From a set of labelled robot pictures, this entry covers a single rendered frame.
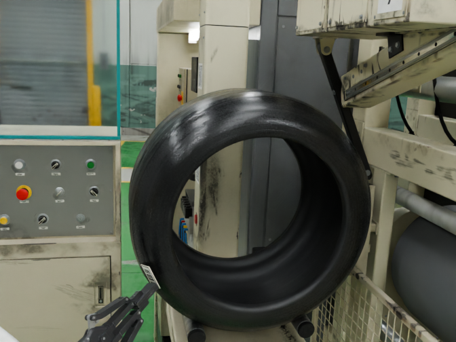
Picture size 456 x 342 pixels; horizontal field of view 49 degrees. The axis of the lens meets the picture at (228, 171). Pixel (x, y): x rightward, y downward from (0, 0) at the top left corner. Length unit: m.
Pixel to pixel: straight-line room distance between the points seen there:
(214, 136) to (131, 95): 9.24
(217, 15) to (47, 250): 1.02
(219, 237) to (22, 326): 0.85
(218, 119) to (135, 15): 9.32
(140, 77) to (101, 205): 8.46
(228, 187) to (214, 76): 0.34
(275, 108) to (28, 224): 1.12
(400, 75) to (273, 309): 0.63
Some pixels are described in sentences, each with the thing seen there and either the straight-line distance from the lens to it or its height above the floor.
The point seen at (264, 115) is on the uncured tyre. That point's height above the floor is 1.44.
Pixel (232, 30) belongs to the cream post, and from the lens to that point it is 1.48.
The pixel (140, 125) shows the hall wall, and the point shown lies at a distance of 10.35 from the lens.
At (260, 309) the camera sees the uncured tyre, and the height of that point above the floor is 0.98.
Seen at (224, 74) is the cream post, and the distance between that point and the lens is 1.48.
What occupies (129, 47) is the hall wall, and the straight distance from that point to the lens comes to 10.29.
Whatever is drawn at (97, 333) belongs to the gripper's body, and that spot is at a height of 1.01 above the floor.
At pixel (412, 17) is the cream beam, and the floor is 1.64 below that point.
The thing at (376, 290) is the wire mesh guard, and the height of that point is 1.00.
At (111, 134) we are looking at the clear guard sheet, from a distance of 1.81.
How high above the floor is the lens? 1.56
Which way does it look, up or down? 12 degrees down
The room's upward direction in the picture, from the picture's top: 2 degrees clockwise
